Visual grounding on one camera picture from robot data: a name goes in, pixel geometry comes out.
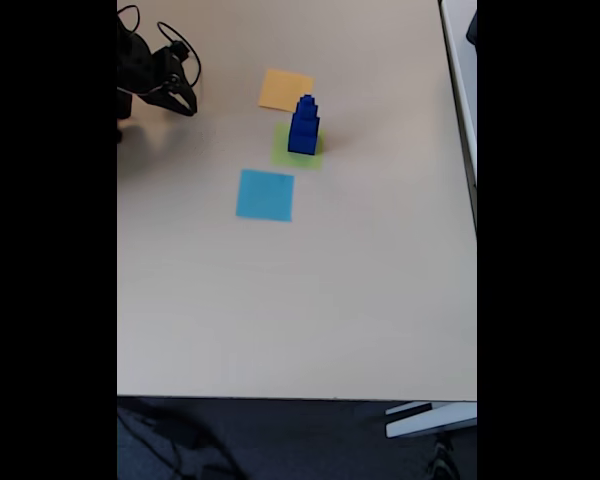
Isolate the medium blue cube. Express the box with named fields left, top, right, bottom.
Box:
left=292, top=113, right=322, bottom=138

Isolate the large blue cube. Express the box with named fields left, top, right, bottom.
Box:
left=286, top=117, right=323, bottom=156

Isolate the orange paper square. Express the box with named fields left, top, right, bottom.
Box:
left=257, top=68, right=316, bottom=112

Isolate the green paper square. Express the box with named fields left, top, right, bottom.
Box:
left=270, top=123, right=326, bottom=172

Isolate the light blue paper square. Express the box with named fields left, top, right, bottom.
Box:
left=234, top=168, right=295, bottom=224

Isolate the white table foot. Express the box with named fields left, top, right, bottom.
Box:
left=384, top=401, right=478, bottom=440

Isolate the black camera cable loop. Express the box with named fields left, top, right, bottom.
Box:
left=156, top=20, right=203, bottom=87

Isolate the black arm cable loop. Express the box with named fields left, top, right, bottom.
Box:
left=117, top=4, right=141, bottom=39

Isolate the black floor cable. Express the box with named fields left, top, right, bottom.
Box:
left=427, top=432, right=464, bottom=480
left=117, top=399, right=241, bottom=480

